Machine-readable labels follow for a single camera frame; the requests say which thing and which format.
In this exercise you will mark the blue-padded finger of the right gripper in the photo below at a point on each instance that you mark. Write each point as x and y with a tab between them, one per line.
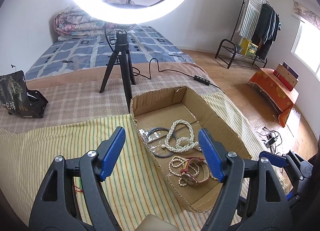
275	160

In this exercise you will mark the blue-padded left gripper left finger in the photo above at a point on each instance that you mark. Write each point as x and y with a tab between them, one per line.
56	207

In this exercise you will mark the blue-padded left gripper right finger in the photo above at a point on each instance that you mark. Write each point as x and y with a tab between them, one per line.
223	166

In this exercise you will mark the red strap wristwatch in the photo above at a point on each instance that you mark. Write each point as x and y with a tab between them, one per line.
195	170

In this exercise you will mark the yellow striped blanket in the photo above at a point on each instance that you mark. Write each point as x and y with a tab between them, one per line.
132	190

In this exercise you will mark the plaid brown bed cover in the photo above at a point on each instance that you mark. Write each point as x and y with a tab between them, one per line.
74	97

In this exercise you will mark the open cardboard box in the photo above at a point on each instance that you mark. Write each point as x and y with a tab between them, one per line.
160	109

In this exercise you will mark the boxes on orange bench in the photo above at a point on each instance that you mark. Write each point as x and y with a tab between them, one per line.
286	75

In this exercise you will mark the black printed bag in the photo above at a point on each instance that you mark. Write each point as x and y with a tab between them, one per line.
18	100

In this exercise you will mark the black clothes rack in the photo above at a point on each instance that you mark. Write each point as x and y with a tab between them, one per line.
229	50

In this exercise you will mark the yellow box on rack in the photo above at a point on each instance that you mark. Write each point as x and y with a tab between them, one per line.
248	48

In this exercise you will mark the blue patterned bed sheet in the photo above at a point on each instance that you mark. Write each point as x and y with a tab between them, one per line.
71	55

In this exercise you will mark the black tripod stand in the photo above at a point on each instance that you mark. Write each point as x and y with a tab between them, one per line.
122	53

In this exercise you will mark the dark hanging clothes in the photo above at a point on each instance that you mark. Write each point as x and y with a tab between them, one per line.
266	31

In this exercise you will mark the striped hanging towel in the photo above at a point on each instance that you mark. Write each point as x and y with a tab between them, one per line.
249	18

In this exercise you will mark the folded floral quilt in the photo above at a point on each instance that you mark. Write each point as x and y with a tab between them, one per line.
76	23

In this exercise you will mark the floral window curtain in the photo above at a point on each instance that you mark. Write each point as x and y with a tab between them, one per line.
305	14

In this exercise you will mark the white ring light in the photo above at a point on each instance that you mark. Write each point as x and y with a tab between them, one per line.
127	14

